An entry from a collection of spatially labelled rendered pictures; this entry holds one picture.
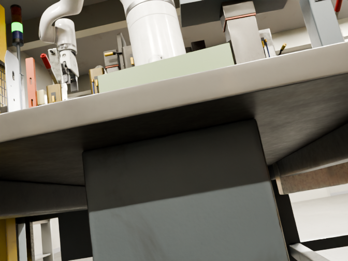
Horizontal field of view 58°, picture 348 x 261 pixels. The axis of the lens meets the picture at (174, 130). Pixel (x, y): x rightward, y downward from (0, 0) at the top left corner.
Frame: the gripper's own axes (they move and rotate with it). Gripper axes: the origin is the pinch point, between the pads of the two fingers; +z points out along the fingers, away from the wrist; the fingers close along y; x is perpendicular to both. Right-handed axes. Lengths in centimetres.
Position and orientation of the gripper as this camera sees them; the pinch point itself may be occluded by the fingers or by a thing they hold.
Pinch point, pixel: (70, 85)
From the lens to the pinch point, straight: 147.2
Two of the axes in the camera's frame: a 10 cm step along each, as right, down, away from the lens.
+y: 0.6, 2.1, 9.8
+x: -9.8, 1.7, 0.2
